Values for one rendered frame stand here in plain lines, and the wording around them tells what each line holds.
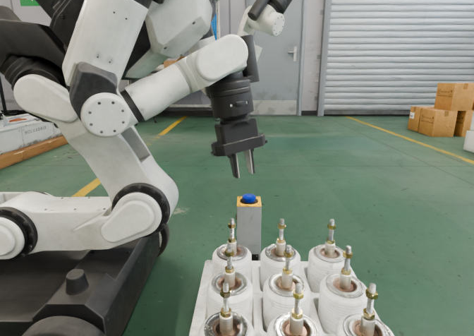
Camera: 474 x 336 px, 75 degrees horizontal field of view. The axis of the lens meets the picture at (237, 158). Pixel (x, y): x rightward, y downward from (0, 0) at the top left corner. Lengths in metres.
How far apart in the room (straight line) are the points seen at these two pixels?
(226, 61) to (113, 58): 0.20
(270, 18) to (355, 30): 4.87
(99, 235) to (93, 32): 0.49
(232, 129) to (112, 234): 0.39
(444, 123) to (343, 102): 2.05
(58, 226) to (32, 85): 0.35
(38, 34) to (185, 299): 0.80
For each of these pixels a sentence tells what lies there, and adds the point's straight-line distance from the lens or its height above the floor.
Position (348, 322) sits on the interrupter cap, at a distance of 0.63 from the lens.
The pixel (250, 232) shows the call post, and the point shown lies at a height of 0.23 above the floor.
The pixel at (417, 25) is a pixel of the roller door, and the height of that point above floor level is 1.50.
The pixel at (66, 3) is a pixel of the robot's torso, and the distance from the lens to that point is 0.75.
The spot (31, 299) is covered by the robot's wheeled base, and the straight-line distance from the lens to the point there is 0.91.
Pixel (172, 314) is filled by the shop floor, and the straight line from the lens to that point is 1.01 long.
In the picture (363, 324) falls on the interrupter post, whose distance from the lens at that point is 0.61.
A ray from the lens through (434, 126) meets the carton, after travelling 4.17.
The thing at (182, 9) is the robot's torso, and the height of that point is 0.79.
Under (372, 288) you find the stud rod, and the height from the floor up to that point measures 0.34.
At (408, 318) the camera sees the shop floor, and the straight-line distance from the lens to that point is 1.10.
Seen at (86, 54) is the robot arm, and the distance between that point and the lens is 0.55.
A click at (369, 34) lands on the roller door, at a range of 5.92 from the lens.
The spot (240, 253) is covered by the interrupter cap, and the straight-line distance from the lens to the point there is 0.78.
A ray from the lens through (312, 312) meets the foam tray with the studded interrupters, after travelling 0.75.
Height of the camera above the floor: 0.66
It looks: 15 degrees down
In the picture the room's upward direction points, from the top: straight up
